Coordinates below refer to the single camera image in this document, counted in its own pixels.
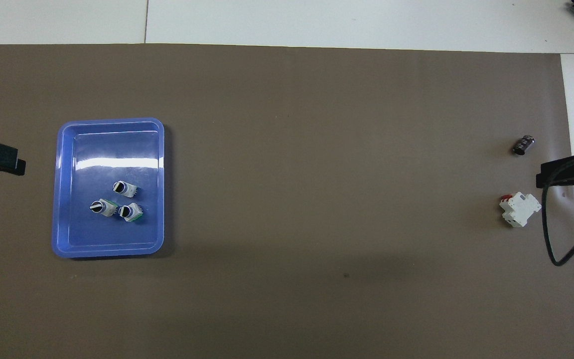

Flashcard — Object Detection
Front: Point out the small black terminal block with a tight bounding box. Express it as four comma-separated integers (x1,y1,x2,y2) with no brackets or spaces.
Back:
513,135,536,156

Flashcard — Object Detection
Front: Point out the brown table mat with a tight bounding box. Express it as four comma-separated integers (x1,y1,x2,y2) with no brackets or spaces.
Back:
0,44,574,359

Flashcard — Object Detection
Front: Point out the white green rotary switch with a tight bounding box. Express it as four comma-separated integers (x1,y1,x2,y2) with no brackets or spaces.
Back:
90,198,117,217
112,180,141,197
119,203,144,223

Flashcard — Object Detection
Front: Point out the white red circuit breaker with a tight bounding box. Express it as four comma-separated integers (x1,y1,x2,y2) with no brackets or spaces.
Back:
499,192,542,228

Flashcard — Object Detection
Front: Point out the blue plastic tray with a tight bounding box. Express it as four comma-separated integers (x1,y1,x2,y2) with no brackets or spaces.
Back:
52,118,165,258

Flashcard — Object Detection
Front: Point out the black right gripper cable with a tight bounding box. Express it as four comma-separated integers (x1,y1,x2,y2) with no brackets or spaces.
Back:
541,154,574,266

